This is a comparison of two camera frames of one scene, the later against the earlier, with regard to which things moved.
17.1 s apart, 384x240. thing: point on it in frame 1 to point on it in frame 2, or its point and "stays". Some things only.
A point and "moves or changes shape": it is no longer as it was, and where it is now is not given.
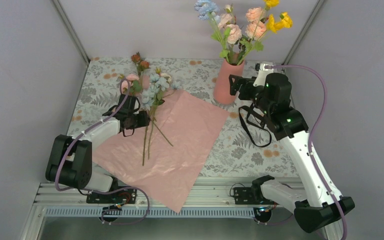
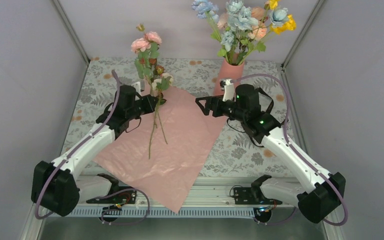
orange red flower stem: (140, 65) to (159, 70)
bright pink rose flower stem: (135, 87) moves or changes shape
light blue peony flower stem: (151, 98) to (240, 16)
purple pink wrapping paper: (165, 157) stays
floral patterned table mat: (251, 143) stays
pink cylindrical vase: (221, 91) stays
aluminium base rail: (212, 197) stays
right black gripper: (246, 82) to (211, 100)
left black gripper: (144, 121) to (150, 106)
